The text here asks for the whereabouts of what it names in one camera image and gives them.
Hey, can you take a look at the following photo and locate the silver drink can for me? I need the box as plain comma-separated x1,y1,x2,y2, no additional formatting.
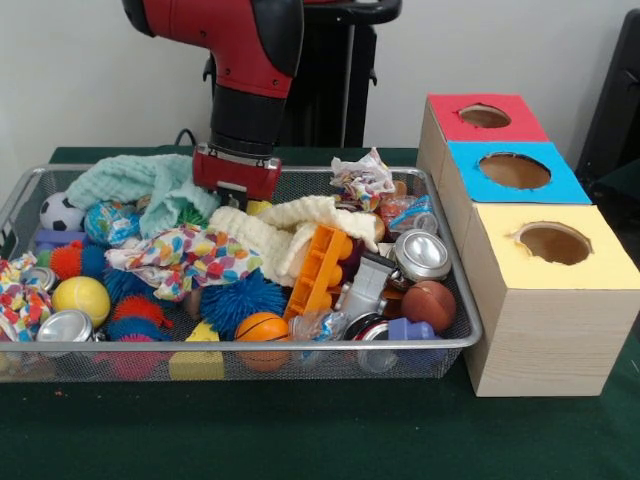
392,229,453,281

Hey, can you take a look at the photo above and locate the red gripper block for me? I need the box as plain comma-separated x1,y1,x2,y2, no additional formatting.
192,143,283,211

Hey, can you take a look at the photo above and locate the dark green tablecloth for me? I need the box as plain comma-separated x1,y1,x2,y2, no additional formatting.
0,145,640,480

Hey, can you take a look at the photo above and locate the blue fuzzy ball with eyes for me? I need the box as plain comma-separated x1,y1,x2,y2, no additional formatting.
102,267,166,306

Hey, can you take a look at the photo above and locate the mint knitted cloth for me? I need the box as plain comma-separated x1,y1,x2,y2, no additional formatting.
65,153,222,239

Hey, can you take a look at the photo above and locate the orange basketball toy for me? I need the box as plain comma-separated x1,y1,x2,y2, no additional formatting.
234,312,292,372

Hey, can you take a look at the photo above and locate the orange plastic block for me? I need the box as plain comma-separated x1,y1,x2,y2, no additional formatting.
283,224,354,321

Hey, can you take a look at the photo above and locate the clear mesh bin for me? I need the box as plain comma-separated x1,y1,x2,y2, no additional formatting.
0,164,484,384

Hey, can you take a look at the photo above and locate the cream muslin cloth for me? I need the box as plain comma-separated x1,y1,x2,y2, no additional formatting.
208,195,380,287

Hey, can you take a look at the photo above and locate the globe print ball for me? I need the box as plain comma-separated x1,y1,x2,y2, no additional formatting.
83,200,143,247

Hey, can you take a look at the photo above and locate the black and white soccer ball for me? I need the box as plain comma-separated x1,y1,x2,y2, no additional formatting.
39,192,87,232

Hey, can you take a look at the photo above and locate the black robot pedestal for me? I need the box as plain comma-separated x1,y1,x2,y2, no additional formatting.
202,0,404,149

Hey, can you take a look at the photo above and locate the black chair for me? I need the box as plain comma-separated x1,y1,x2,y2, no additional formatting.
574,7,640,176

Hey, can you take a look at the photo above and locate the blue spiky ball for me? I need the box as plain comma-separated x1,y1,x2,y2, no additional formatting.
199,282,289,341

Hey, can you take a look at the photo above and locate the wooden box with three holes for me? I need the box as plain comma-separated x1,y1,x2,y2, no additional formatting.
417,92,640,399

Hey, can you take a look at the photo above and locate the brown football toy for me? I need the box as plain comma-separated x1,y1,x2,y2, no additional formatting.
401,280,458,334

